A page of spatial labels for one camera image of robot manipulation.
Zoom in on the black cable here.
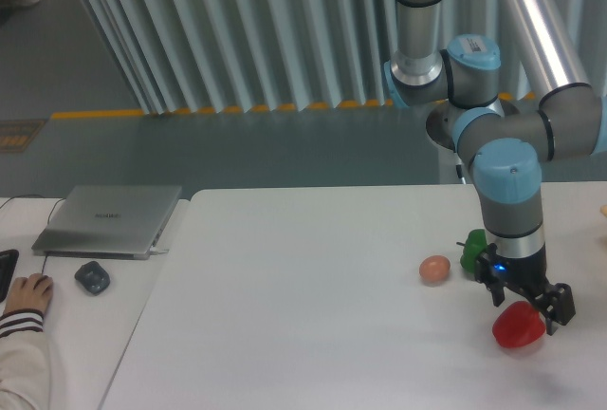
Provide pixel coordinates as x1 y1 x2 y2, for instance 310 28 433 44
0 194 65 278

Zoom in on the brown egg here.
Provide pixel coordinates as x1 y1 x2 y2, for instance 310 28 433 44
418 255 451 284

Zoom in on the black keyboard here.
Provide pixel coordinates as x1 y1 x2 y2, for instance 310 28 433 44
0 249 19 303

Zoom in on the cream sleeved forearm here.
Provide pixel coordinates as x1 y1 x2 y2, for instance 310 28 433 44
1 309 51 409

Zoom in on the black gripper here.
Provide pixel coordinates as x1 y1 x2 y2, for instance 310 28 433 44
474 243 576 336

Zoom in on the dark grey small device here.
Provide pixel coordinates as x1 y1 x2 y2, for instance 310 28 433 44
74 261 111 296

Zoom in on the green bell pepper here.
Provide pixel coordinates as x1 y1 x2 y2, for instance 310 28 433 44
459 229 487 274

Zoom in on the person's hand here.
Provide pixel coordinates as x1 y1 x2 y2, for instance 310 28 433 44
3 273 53 316

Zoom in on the silver closed laptop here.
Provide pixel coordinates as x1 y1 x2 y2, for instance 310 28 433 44
31 185 182 259

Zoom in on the white folding partition screen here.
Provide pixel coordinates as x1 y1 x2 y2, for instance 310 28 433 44
59 0 540 117

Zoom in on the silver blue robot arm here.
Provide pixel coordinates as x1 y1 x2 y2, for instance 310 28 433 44
384 0 606 327

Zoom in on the red bell pepper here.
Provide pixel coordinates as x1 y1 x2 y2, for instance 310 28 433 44
492 301 546 349

